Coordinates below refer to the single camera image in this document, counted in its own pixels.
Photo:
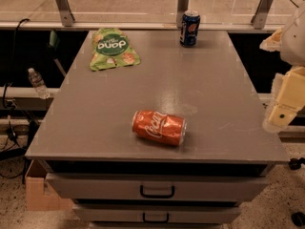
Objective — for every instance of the middle metal railing bracket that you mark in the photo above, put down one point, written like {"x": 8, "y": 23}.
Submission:
{"x": 182, "y": 6}

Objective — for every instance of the lower drawer with handle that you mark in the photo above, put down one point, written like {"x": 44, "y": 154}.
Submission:
{"x": 156, "y": 214}

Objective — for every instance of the orange coca-cola can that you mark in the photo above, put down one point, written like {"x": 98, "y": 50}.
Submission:
{"x": 162, "y": 128}

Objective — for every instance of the grey drawer cabinet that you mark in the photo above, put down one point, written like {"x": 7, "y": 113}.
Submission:
{"x": 88, "y": 128}

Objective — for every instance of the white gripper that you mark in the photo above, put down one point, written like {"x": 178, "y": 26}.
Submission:
{"x": 294, "y": 45}

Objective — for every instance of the upper drawer with handle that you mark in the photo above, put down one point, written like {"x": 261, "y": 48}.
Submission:
{"x": 156, "y": 187}

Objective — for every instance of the green handled tool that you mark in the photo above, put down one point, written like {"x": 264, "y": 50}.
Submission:
{"x": 52, "y": 47}

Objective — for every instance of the left metal railing bracket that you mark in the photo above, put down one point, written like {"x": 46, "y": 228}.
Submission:
{"x": 66, "y": 15}

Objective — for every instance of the clear plastic water bottle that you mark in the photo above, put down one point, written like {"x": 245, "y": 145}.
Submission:
{"x": 38, "y": 83}

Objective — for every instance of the blue pepsi can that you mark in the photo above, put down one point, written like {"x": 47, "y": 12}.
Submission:
{"x": 189, "y": 28}

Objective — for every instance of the green rice chip bag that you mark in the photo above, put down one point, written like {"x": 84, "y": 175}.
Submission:
{"x": 111, "y": 48}

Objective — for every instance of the right metal railing bracket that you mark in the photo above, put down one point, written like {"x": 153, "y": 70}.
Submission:
{"x": 261, "y": 14}

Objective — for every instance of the drawer with handle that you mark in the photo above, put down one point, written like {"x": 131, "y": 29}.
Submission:
{"x": 156, "y": 187}
{"x": 156, "y": 214}

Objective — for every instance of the cardboard box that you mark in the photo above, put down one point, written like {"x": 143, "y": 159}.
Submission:
{"x": 39, "y": 194}

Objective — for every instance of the metal railing bracket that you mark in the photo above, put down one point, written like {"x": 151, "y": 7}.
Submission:
{"x": 261, "y": 14}
{"x": 182, "y": 6}
{"x": 66, "y": 15}

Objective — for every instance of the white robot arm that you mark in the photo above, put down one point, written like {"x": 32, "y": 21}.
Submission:
{"x": 289, "y": 41}

